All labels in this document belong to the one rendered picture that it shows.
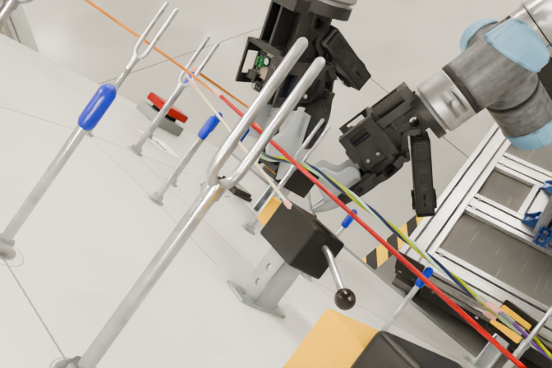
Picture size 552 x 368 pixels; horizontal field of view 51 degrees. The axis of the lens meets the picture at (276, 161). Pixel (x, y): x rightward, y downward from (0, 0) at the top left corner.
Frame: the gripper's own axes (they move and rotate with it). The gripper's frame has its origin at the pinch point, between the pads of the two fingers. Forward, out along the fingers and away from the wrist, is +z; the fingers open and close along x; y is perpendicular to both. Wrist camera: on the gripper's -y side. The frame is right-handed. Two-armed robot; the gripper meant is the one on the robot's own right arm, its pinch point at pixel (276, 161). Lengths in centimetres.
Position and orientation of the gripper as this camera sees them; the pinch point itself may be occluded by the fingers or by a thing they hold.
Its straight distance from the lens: 69.8
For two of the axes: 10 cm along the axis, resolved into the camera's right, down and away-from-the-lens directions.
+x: 6.1, 4.9, -6.2
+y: -7.2, 0.4, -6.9
